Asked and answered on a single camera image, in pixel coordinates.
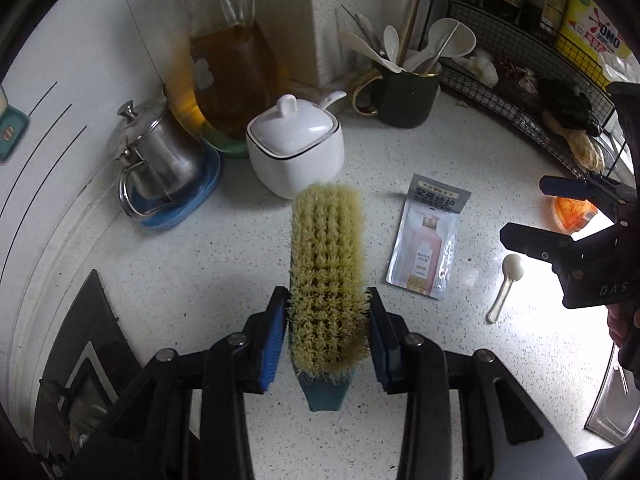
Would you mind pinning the black gas stove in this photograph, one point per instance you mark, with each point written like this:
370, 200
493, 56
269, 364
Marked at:
85, 360

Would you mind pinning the silver shampoo sachet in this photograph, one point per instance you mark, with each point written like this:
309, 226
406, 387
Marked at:
425, 240

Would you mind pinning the white soup spoon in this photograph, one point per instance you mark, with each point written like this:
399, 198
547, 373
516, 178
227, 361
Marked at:
391, 42

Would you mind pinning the wooden chopsticks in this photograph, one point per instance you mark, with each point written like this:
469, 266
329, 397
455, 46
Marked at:
411, 20

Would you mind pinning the stainless steel teapot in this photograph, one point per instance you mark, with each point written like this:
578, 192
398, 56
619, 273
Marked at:
160, 160

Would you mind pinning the ginger root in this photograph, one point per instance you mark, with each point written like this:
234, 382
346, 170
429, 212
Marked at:
585, 150

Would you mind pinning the black crumpled bag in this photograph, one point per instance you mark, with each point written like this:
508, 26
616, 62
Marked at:
567, 102

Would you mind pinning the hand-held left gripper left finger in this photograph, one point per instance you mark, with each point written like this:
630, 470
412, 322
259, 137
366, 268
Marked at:
270, 342

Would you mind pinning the person's right hand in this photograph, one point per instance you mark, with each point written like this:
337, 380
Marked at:
625, 322

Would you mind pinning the garlic bulbs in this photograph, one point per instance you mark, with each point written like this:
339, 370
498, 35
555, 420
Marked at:
485, 67

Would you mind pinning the white rice ladle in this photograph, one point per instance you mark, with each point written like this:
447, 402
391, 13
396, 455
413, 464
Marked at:
450, 40

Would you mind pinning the white ceramic pot spoon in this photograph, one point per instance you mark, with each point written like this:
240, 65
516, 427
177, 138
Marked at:
330, 99

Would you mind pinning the small white plastic spoon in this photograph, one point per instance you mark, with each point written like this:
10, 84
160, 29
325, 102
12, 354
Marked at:
511, 267

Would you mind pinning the dark green mug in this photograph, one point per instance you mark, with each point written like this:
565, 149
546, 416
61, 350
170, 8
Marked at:
407, 97

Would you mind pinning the metal kitchen tool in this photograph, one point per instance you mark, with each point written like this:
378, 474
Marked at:
361, 27

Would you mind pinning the orange plastic packaging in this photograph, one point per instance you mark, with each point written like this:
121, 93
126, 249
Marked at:
572, 212

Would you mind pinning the yellow detergent packet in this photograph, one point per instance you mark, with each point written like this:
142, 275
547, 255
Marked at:
592, 30

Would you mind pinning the large cooking oil bottle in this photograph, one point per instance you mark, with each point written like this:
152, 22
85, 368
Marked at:
230, 75

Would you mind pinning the blue saucer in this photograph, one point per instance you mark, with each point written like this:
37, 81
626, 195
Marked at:
200, 195

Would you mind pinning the stainless steel sink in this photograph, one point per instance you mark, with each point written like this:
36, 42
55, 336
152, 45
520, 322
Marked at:
612, 410

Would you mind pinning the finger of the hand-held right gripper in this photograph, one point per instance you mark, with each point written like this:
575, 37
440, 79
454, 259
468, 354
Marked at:
565, 186
540, 245

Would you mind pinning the blue scrub brush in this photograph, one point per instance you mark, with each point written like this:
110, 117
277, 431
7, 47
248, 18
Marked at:
327, 270

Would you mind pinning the white ceramic sugar pot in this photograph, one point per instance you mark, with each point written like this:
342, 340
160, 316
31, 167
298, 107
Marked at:
295, 150

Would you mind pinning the brown sauce bottle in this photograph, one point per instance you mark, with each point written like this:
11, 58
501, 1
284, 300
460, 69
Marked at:
555, 2

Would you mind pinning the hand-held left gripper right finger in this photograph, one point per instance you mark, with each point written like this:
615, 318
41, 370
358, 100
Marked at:
378, 347

